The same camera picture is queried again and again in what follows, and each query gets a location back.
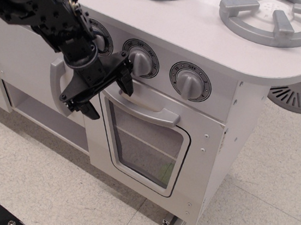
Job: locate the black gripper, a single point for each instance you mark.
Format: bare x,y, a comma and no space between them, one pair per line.
90,79

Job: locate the grey oven door handle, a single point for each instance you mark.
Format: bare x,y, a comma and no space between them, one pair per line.
163,117

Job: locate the white oven door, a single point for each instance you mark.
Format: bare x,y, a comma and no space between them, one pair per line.
132,150

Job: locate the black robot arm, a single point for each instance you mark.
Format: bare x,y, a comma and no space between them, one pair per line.
67,29

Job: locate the middle grey stove knob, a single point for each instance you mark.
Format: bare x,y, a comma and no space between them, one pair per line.
144,60

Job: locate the grey stove knob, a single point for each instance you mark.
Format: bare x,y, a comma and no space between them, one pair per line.
144,60
103,39
190,82

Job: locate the left grey stove knob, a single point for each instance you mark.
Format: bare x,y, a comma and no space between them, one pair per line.
103,39

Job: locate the right grey stove knob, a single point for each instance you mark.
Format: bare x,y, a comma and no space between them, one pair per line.
190,82

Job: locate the white cabinet door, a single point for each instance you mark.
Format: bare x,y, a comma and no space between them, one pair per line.
25,60

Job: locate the green toy food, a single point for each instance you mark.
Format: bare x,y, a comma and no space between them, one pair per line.
165,172

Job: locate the white toy kitchen stove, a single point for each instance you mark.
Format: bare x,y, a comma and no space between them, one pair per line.
240,71

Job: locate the right grey burner grate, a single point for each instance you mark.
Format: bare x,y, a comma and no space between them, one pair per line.
266,22

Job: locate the grey cabinet door handle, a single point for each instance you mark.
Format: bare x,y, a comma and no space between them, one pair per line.
57,70

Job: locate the aluminium extrusion rail foot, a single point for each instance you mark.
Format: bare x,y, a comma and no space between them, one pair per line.
171,219

